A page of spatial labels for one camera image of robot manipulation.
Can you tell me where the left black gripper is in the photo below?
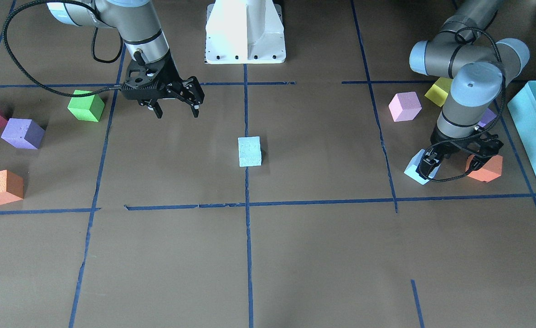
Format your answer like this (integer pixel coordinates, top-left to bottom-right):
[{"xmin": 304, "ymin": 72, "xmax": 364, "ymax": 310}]
[{"xmin": 417, "ymin": 128, "xmax": 504, "ymax": 180}]

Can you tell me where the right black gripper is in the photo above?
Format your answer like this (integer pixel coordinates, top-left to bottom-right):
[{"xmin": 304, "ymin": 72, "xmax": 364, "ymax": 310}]
[{"xmin": 120, "ymin": 50, "xmax": 205, "ymax": 119}]

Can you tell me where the light blue foam block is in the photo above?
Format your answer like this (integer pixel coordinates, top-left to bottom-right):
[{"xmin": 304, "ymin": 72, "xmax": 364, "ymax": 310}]
[{"xmin": 237, "ymin": 136, "xmax": 262, "ymax": 167}]

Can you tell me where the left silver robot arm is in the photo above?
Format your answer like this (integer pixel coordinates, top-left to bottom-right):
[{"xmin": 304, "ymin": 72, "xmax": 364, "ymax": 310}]
[{"xmin": 409, "ymin": 0, "xmax": 531, "ymax": 181}]

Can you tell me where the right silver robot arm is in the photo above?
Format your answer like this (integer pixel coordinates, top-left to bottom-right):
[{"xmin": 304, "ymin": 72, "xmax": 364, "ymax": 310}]
[{"xmin": 47, "ymin": 0, "xmax": 204, "ymax": 118}]

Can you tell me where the orange foam block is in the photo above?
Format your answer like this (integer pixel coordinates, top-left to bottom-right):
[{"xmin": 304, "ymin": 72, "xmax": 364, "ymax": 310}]
[
  {"xmin": 468, "ymin": 155, "xmax": 504, "ymax": 182},
  {"xmin": 0, "ymin": 170, "xmax": 24, "ymax": 205}
]

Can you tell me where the purple foam block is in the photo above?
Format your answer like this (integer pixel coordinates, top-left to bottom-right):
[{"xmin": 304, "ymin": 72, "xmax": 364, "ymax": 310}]
[
  {"xmin": 1, "ymin": 118, "xmax": 45, "ymax": 149},
  {"xmin": 477, "ymin": 108, "xmax": 497, "ymax": 128}
]

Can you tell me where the yellow foam block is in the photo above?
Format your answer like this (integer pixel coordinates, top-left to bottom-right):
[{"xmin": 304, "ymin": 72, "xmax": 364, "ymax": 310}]
[{"xmin": 425, "ymin": 77, "xmax": 453, "ymax": 107}]

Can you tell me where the pink foam block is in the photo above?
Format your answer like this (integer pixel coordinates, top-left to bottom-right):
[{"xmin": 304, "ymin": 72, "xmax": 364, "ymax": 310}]
[{"xmin": 388, "ymin": 92, "xmax": 422, "ymax": 122}]

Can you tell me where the green foam block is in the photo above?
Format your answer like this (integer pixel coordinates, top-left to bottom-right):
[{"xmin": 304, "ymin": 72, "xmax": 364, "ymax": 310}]
[{"xmin": 67, "ymin": 95, "xmax": 105, "ymax": 122}]

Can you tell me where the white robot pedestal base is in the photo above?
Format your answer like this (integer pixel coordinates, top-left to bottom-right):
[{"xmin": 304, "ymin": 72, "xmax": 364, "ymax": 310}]
[{"xmin": 204, "ymin": 0, "xmax": 287, "ymax": 65}]

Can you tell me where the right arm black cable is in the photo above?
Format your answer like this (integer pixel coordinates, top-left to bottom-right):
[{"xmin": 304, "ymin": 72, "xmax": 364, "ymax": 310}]
[{"xmin": 2, "ymin": 0, "xmax": 127, "ymax": 98}]

